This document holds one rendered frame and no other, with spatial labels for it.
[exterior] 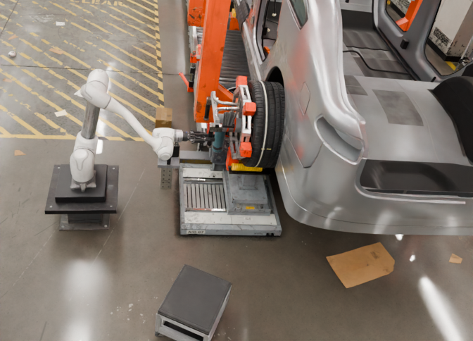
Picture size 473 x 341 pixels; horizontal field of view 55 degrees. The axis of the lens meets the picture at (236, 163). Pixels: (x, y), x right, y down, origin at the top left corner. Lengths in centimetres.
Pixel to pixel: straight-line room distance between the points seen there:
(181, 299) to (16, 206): 169
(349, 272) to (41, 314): 227
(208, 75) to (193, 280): 163
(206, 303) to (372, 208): 117
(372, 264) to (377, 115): 121
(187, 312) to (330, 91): 156
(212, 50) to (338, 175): 158
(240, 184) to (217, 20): 135
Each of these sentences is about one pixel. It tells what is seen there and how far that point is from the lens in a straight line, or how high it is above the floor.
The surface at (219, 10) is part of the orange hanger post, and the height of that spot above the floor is 154.
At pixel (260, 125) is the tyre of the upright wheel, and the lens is 319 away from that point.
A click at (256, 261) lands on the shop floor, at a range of 367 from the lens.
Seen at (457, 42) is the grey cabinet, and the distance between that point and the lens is 784.
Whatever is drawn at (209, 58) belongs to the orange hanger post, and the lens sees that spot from 367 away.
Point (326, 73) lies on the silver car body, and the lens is 263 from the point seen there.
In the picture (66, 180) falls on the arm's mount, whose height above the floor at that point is 36.
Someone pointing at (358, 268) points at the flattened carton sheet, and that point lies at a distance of 390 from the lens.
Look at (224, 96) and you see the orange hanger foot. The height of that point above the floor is 79.
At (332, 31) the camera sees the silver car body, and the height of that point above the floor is 179.
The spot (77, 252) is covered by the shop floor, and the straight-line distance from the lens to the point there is 365.
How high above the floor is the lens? 286
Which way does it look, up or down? 40 degrees down
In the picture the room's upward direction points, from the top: 12 degrees clockwise
